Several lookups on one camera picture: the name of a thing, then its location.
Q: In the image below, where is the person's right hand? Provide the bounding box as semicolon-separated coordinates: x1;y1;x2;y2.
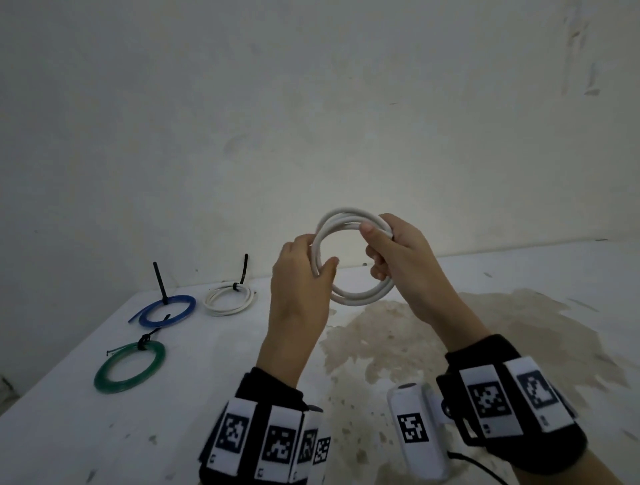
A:
359;213;477;342

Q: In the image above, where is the person's left hand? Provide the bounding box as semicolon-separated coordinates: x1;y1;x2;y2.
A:
263;233;341;352

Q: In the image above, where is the white cable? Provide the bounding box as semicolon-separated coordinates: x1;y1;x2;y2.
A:
203;282;259;317
309;207;399;306

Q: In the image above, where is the black zip tie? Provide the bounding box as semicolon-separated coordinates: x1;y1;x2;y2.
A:
153;261;170;304
137;313;172;350
231;253;249;292

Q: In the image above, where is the blue cable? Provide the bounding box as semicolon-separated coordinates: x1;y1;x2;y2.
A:
128;294;197;329

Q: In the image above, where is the green cable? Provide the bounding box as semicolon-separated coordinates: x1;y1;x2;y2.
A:
93;340;167;394

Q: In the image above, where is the person's right forearm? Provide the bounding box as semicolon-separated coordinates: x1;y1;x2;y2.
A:
435;312;623;485

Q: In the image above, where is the person's left forearm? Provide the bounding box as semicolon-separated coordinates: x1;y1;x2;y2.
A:
255;329;321;390

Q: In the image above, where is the black left wristband with markers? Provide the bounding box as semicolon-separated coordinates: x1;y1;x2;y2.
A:
199;367;331;485

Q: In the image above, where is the black wristband with markers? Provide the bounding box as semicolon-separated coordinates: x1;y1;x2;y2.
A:
436;333;589;476
199;367;331;485

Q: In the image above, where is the black right wristband with markers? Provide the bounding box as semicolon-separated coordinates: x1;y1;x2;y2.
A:
436;333;589;476

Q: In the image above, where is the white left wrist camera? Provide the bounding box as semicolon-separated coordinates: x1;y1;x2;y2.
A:
305;403;333;485

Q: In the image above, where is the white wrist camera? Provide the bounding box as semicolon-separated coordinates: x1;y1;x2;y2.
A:
387;382;456;483
305;403;333;485

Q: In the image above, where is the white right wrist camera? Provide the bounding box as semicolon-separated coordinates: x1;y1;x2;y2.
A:
387;382;456;483

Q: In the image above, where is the black right camera cord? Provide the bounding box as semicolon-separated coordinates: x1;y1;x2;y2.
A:
447;451;509;485

